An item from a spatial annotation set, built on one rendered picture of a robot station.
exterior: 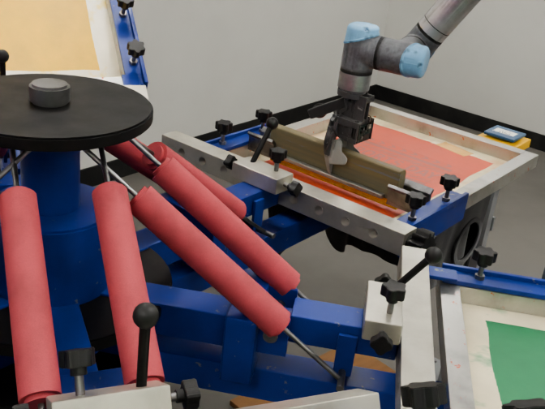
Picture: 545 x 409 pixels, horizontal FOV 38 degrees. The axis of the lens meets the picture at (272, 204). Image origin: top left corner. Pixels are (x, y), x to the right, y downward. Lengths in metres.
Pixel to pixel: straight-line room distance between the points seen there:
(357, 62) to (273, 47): 3.21
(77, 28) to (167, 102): 2.34
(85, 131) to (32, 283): 0.24
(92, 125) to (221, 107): 3.62
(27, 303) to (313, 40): 4.47
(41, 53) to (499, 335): 1.24
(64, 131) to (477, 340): 0.79
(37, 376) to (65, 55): 1.18
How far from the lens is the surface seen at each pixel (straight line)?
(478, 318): 1.52
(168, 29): 4.28
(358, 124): 1.83
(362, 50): 1.80
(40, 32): 2.07
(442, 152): 2.33
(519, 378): 1.39
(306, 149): 1.96
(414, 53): 1.78
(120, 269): 1.05
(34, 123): 1.15
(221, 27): 4.58
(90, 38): 2.07
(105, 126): 1.15
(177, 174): 1.26
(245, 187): 1.68
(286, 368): 1.33
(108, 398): 0.86
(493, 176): 2.12
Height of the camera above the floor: 1.71
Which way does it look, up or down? 25 degrees down
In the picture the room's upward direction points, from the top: 7 degrees clockwise
